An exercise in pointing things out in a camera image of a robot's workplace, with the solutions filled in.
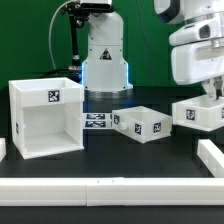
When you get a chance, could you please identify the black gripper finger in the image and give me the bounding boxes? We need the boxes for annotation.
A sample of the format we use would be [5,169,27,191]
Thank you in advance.
[202,79,216,100]
[215,75,224,98]

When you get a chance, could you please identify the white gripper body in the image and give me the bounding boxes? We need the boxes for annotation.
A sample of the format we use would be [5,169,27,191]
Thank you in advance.
[171,41,224,85]

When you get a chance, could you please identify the white drawer with knob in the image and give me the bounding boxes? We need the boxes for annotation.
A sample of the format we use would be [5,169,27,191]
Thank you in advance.
[112,106,172,144]
[172,95,224,132]

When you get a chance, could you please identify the white drawer cabinet box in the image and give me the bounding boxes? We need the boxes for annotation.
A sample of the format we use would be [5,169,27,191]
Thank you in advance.
[9,78,84,159]

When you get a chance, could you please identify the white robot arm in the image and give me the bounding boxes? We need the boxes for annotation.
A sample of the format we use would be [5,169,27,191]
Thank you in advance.
[80,0,224,98]

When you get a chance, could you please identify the white right fence bar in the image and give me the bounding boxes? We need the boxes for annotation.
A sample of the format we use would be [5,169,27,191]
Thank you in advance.
[197,139,224,178]

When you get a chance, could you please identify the white fence bar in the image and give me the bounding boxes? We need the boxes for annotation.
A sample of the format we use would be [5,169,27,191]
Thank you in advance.
[0,138,6,162]
[0,178,224,206]
[197,139,224,178]

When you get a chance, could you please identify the white marker sheet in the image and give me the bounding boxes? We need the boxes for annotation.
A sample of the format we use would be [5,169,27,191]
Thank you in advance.
[83,113,112,129]

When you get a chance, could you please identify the white front fence bar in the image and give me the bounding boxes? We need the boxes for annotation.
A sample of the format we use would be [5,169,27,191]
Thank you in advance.
[0,178,224,206]

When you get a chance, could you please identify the white left fence bar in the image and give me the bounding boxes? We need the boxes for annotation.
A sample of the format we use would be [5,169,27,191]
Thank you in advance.
[0,138,6,162]

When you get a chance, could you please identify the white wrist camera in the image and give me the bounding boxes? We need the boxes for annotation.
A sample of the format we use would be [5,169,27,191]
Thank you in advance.
[169,18,224,46]

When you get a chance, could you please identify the grey cable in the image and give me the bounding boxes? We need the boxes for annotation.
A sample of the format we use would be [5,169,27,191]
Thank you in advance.
[48,0,81,70]

